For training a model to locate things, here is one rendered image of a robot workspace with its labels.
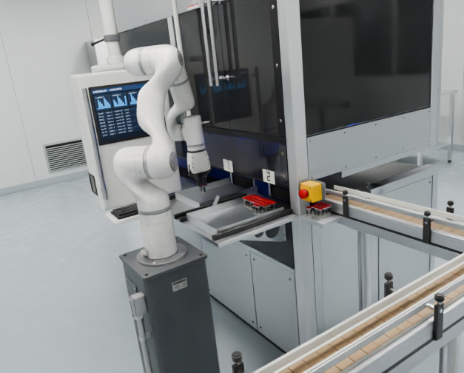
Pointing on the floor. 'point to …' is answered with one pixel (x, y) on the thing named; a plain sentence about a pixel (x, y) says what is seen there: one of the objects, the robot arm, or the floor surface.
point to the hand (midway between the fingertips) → (201, 182)
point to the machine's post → (297, 161)
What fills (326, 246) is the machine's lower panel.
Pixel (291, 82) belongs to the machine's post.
